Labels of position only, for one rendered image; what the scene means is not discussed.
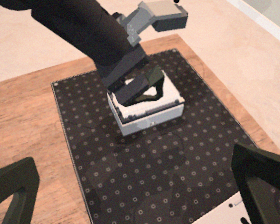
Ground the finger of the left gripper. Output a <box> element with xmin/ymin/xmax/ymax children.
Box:
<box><xmin>124</xmin><ymin>65</ymin><xmax>165</xmax><ymax>107</ymax></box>

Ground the white well plate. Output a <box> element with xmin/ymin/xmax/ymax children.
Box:
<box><xmin>112</xmin><ymin>73</ymin><xmax>181</xmax><ymax>119</ymax></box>

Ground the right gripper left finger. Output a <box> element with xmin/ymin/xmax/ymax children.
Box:
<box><xmin>0</xmin><ymin>157</ymin><xmax>40</xmax><ymax>224</ymax></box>

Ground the white flat plate with slots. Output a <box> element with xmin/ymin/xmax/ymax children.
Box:
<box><xmin>192</xmin><ymin>192</ymin><xmax>251</xmax><ymax>224</ymax></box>

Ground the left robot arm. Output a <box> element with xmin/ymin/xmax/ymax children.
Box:
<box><xmin>0</xmin><ymin>0</ymin><xmax>188</xmax><ymax>44</ymax></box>

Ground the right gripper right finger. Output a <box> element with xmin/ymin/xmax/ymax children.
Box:
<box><xmin>231</xmin><ymin>143</ymin><xmax>280</xmax><ymax>224</ymax></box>

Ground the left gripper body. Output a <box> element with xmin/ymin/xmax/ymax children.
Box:
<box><xmin>71</xmin><ymin>0</ymin><xmax>182</xmax><ymax>106</ymax></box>

